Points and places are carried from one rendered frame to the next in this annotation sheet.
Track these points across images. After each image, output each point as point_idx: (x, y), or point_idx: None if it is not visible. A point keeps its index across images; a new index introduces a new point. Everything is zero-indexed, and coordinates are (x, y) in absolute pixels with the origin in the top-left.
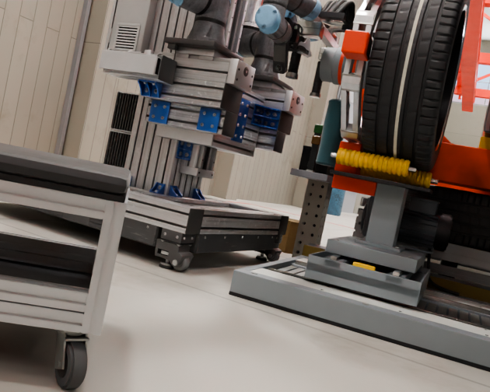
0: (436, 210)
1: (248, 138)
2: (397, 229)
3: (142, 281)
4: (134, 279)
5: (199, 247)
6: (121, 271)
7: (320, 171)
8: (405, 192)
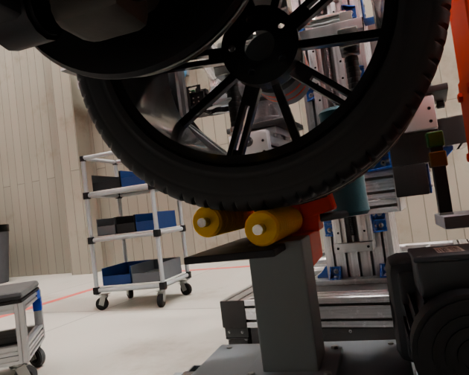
0: (429, 282)
1: (371, 190)
2: (262, 335)
3: (161, 371)
4: (165, 368)
5: (255, 342)
6: (188, 359)
7: None
8: (262, 259)
